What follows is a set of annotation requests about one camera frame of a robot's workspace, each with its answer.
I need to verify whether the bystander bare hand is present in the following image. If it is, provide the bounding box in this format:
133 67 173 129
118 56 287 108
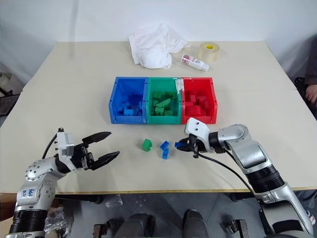
305 85 317 104

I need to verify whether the small clear plastic bag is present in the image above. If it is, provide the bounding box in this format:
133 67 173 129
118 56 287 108
105 194 124 208

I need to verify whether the large clear plastic bag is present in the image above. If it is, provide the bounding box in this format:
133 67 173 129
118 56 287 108
44 206 74 238

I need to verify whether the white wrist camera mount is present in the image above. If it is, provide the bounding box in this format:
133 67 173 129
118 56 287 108
55 127 77 172
183 117 214 152

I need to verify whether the large red toy block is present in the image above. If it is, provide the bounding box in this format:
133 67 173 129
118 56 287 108
186 105 207 118

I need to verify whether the clear packing tape roll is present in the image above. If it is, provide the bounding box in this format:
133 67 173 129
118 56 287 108
198 41 221 64

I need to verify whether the green wedge toy block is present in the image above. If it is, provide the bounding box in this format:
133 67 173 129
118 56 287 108
154 98 172 108

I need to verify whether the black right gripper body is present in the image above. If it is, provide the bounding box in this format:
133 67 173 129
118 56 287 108
186 133 208 155

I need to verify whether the small white spray bottle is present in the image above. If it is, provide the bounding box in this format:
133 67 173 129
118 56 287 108
181 54 211 72

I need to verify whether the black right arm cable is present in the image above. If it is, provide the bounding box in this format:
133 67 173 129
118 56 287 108
192 150 264 207

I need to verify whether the black chair armrest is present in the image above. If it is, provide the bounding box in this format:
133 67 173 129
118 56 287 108
294 76 308 96

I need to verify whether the black chair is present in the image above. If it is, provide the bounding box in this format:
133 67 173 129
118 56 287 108
0 71 21 118

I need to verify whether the white tape label strip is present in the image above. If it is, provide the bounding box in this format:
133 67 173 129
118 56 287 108
174 77 184 95

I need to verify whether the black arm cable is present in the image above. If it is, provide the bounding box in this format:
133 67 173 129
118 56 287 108
192 150 264 207
41 133 59 160

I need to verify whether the black table frame bar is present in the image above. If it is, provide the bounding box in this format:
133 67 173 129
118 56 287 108
54 194 104 204

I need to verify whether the bystander grey sleeved arm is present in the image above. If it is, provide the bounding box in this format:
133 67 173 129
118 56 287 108
304 34 317 86

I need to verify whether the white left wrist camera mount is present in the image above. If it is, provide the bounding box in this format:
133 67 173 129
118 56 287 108
55 127 77 172

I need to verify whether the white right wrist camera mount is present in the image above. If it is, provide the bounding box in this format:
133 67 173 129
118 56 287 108
183 117 214 152

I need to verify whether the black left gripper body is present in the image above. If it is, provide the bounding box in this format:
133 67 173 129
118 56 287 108
70 143 97 172

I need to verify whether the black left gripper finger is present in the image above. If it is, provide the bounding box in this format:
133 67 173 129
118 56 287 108
92 151 121 171
82 131 112 147

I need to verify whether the green plastic bin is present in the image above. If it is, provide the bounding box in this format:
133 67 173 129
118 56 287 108
145 77 183 124

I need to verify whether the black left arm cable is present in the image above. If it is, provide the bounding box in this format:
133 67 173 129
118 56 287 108
41 133 59 160

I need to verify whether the blue plastic bin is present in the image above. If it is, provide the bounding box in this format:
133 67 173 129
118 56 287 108
109 76 149 124

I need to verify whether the dark rounded shape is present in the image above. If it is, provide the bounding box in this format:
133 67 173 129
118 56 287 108
115 213 156 238
182 209 209 238

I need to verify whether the white crumpled cloth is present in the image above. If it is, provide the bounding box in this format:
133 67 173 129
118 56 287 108
128 22 192 70

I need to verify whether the red plastic bin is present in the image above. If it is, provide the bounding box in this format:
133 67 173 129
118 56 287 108
180 77 219 124

